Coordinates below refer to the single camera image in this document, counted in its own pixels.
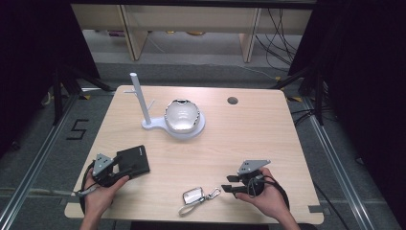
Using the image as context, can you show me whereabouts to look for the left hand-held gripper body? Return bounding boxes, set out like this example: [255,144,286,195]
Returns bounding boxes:
[92,152,115,187]

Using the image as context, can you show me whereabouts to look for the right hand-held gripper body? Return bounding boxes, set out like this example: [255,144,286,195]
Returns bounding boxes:
[237,159,272,196]

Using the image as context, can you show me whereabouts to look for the black wallet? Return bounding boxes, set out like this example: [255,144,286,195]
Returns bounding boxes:
[116,145,151,180]

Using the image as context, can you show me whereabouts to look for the silver key fob with strap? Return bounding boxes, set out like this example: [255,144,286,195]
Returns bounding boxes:
[177,187,222,218]

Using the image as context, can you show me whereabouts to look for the white stand with pegs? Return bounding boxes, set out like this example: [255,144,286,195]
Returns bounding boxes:
[124,72,207,141]

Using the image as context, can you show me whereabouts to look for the silver bowl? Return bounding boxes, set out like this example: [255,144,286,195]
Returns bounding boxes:
[164,98,202,134]

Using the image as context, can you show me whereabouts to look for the person's left hand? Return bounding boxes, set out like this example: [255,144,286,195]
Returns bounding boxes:
[83,174,130,219]

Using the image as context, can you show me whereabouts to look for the person's right hand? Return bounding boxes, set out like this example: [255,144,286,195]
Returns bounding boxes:
[236,168,290,221]

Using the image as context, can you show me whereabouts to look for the black metal stand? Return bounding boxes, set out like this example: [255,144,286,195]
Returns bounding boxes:
[271,68,327,127]
[52,65,113,127]

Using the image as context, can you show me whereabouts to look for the black curtain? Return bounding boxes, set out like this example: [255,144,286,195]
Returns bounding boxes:
[288,0,406,221]
[0,0,101,157]

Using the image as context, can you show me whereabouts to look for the wooden shelf unit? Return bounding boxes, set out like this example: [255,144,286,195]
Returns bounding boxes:
[70,3,314,63]

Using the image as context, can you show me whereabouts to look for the aluminium floor rail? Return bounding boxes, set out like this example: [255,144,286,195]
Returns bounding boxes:
[301,95,369,230]
[0,94,79,230]

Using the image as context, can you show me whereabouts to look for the white floor cable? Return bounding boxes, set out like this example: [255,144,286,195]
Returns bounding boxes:
[236,63,280,81]

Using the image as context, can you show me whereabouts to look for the black floor cables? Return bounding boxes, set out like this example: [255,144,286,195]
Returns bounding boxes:
[255,8,303,73]

